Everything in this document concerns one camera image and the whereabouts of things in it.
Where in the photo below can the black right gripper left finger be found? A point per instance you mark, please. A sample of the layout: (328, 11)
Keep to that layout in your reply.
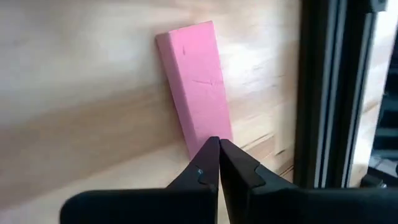
(155, 208)

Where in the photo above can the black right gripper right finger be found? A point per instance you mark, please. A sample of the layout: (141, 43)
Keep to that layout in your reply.
(295, 208)

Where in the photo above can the pink wooden block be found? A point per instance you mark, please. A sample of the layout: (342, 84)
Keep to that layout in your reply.
(199, 87)

